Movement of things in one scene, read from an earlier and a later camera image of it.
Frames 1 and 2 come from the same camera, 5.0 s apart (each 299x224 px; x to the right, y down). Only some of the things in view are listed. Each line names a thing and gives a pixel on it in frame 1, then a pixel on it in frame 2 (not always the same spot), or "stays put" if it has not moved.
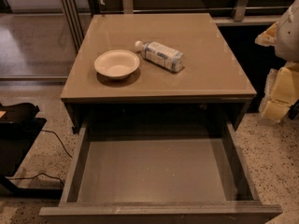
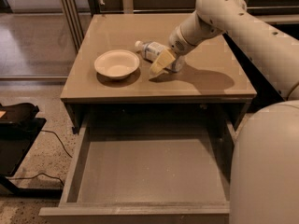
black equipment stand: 19,131 stays put
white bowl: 117,63 stays put
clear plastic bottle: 162,55 stays put
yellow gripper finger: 275,109 -> 164,59
